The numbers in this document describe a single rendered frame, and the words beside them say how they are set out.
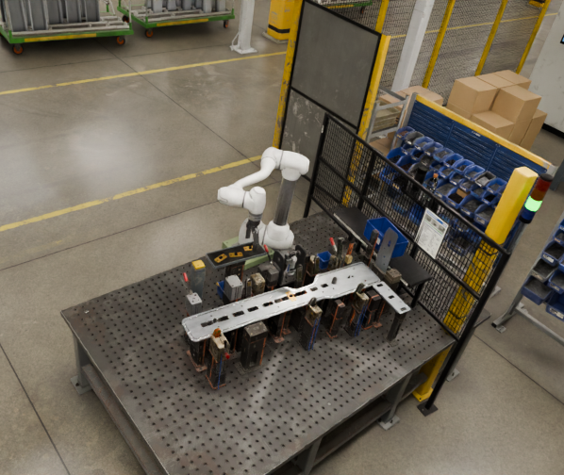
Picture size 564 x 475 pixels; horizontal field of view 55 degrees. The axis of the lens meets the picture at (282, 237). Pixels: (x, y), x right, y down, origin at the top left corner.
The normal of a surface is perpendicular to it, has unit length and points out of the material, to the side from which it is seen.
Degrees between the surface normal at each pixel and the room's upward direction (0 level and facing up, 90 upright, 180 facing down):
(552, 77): 90
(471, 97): 90
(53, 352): 0
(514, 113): 90
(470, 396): 0
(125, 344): 0
